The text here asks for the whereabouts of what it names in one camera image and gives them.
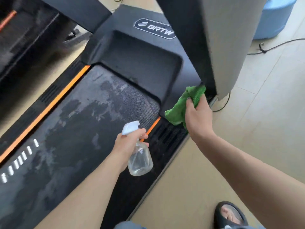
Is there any person's right hand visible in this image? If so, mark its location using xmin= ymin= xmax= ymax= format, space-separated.
xmin=185 ymin=94 xmax=216 ymax=142

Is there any person's left hand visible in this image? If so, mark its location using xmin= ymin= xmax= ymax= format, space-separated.
xmin=112 ymin=128 xmax=150 ymax=173

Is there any clear spray bottle white trigger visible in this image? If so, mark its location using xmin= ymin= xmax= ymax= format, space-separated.
xmin=121 ymin=120 xmax=154 ymax=177

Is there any green cloth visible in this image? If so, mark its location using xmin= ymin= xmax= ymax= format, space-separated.
xmin=164 ymin=85 xmax=207 ymax=129

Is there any black orange-striped treadmill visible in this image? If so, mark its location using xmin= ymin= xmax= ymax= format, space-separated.
xmin=0 ymin=0 xmax=267 ymax=229
xmin=0 ymin=0 xmax=92 ymax=122

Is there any person's left forearm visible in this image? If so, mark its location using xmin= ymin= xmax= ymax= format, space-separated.
xmin=34 ymin=150 xmax=129 ymax=229

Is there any person's right forearm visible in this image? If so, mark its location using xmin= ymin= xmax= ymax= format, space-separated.
xmin=190 ymin=131 xmax=305 ymax=229

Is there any person's right foot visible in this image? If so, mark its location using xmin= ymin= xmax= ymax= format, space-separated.
xmin=220 ymin=205 xmax=243 ymax=226

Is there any black right slipper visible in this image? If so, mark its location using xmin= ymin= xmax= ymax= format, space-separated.
xmin=213 ymin=201 xmax=249 ymax=229

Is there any blue plastic bucket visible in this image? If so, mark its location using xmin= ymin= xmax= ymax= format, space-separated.
xmin=253 ymin=0 xmax=299 ymax=40

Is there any black cable with strap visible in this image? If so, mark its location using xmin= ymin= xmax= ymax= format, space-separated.
xmin=212 ymin=38 xmax=305 ymax=112

